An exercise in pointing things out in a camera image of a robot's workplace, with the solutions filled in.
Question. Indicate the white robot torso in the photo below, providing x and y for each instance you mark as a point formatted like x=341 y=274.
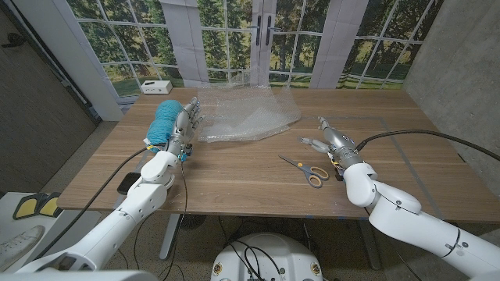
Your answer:
x=281 y=253

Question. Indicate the dark wood door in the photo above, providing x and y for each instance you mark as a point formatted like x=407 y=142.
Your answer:
x=39 y=117

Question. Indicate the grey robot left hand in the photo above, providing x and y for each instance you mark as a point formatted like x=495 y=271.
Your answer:
x=183 y=125

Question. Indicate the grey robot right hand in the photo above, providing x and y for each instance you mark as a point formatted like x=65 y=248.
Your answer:
x=341 y=148

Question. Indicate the white power strip box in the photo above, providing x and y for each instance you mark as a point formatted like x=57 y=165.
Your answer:
x=156 y=87

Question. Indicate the clear bubble wrap sheet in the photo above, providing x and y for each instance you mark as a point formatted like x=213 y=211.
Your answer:
x=250 y=113

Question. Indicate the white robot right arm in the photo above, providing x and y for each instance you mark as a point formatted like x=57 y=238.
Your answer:
x=410 y=222

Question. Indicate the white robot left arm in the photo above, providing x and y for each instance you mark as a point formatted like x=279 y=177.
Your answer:
x=109 y=230

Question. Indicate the white sneaker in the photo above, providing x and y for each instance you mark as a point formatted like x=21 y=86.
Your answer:
x=19 y=246

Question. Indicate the printed garden window backdrop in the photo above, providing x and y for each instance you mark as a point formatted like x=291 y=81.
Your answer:
x=136 y=39

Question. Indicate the grey table leg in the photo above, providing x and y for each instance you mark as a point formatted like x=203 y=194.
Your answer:
x=370 y=246

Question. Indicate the teal yarn skein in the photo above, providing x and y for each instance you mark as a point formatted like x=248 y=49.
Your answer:
x=164 y=121

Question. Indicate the black smartphone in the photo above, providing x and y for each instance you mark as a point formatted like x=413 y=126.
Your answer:
x=127 y=183

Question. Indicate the white table leg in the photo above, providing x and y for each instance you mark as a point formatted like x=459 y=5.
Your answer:
x=170 y=238

